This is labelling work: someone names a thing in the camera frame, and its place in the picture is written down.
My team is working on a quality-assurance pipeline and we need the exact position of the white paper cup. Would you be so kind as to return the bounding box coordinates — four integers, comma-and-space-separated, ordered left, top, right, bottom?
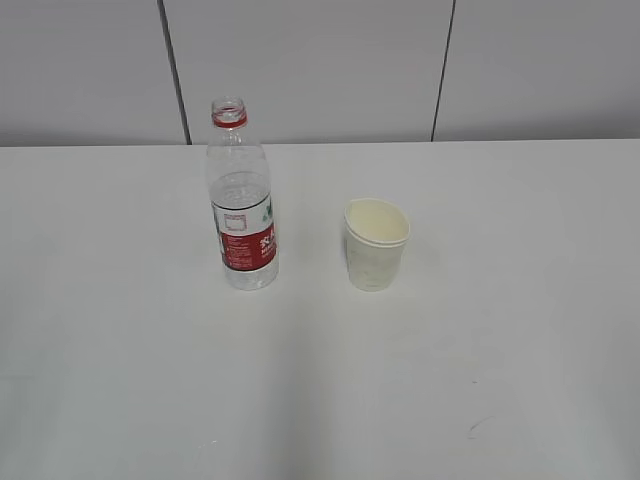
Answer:
344, 198, 410, 292

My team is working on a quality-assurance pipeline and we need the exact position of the clear plastic water bottle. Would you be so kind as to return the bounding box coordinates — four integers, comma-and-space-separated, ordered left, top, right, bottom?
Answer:
206, 97, 279, 291

